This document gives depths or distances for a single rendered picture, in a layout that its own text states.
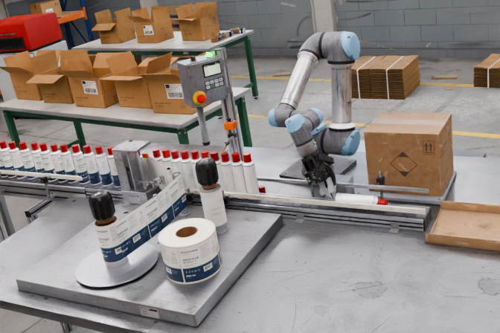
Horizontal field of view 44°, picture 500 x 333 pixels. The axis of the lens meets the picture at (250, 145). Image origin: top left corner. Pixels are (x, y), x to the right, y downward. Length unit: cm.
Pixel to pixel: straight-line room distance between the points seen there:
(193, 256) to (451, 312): 83
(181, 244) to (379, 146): 93
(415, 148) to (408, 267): 55
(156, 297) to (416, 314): 83
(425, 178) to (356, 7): 585
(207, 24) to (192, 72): 426
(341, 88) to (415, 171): 47
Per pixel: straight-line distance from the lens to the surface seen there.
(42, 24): 797
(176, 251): 211
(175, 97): 431
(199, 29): 680
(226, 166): 263
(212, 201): 236
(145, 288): 221
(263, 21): 908
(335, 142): 272
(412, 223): 239
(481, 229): 240
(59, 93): 531
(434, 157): 252
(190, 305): 206
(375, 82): 655
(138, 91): 464
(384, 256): 226
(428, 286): 210
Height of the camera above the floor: 203
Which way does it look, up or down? 21 degrees down
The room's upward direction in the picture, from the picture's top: 9 degrees counter-clockwise
